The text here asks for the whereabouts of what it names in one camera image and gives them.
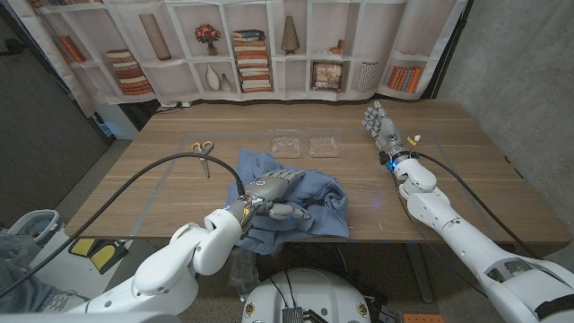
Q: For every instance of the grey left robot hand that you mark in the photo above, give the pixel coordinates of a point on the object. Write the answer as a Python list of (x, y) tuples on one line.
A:
[(269, 188)]

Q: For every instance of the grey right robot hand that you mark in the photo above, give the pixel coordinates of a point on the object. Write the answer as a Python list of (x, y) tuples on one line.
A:
[(385, 132)]

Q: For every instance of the blue hoodie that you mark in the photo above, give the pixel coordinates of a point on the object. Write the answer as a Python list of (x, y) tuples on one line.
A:
[(323, 202)]

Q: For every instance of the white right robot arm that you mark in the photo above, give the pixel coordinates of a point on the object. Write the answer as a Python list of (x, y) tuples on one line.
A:
[(466, 238)]

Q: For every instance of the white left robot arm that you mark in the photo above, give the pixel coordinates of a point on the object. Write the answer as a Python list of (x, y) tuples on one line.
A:
[(179, 269)]

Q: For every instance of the clear plastic clamshell container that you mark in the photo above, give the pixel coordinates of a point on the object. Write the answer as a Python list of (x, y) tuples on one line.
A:
[(323, 145)]

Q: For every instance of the clear plastic bag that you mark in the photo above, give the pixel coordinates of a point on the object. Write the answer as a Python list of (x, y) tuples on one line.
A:
[(242, 269)]

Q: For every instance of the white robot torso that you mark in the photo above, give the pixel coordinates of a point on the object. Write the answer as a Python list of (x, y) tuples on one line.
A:
[(309, 291)]

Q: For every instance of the printed bookshelf backdrop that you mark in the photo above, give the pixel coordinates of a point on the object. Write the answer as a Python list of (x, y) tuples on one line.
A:
[(287, 72)]

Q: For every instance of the white power strip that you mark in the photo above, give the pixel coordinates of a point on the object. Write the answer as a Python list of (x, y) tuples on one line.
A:
[(175, 104)]

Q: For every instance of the white cabinet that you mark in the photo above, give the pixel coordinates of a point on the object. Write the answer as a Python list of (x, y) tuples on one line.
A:
[(119, 123)]

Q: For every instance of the yellow black floor pedal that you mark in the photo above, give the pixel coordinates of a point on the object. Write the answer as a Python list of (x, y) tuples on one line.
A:
[(101, 255)]

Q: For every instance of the orange box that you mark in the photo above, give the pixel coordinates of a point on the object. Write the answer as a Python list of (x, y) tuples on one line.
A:
[(421, 319)]

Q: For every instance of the white grey bin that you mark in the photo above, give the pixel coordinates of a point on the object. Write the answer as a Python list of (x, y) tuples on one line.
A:
[(36, 224)]

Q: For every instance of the blue cloth pile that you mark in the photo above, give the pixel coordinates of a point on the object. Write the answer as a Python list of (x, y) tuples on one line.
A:
[(18, 287)]

